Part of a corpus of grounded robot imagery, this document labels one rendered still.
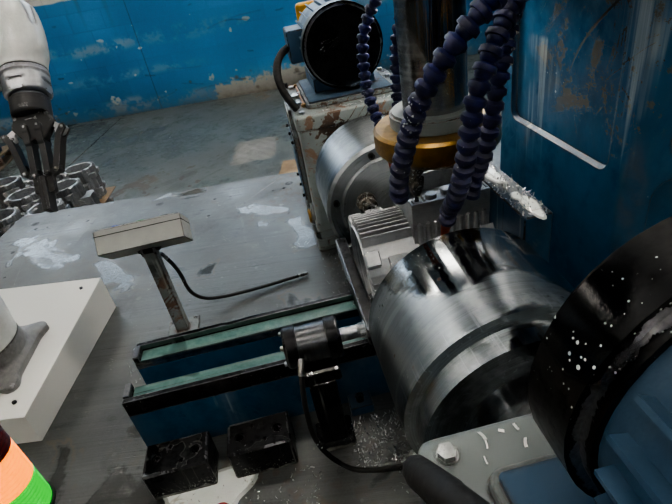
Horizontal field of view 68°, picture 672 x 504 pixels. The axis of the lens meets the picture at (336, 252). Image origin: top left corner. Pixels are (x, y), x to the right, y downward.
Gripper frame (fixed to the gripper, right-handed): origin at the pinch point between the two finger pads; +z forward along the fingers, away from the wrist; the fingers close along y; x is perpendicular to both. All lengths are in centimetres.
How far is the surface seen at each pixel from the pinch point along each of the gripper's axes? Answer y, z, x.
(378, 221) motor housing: 60, 24, -25
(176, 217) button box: 24.7, 11.3, -3.5
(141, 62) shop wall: -88, -292, 472
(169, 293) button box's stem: 17.6, 24.5, 6.8
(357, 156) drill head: 61, 10, -13
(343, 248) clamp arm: 54, 26, -14
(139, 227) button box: 17.5, 11.6, -3.6
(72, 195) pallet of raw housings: -70, -56, 176
